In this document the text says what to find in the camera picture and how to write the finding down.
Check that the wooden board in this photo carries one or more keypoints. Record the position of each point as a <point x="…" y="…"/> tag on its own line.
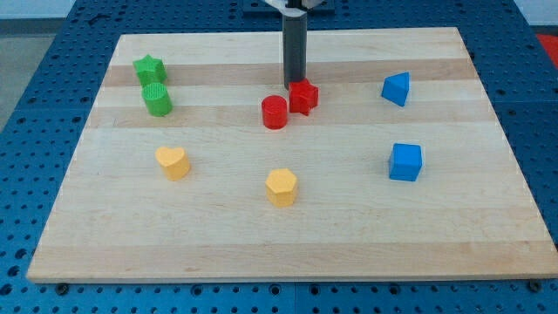
<point x="469" y="215"/>

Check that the red cylinder block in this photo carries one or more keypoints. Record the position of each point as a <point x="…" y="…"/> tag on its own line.
<point x="274" y="112"/>

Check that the green star block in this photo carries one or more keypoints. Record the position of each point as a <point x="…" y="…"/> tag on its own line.
<point x="150" y="70"/>

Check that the yellow hexagon block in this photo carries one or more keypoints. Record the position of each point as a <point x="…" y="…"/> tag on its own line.
<point x="281" y="187"/>

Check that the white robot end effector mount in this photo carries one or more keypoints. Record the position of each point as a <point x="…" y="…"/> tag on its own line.
<point x="290" y="5"/>

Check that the red star block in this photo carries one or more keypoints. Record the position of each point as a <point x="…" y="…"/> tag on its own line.
<point x="303" y="97"/>

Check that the blue cube block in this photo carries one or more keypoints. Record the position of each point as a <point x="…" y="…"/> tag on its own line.
<point x="405" y="162"/>

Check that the blue triangular prism block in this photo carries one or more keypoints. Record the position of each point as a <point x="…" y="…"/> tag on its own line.
<point x="396" y="88"/>

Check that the yellow heart block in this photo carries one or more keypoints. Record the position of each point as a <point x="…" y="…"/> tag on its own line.
<point x="174" y="162"/>

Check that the green cylinder block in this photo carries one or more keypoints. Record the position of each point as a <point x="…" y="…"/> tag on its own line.
<point x="157" y="99"/>

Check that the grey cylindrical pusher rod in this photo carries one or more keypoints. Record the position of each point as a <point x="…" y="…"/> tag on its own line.
<point x="294" y="44"/>

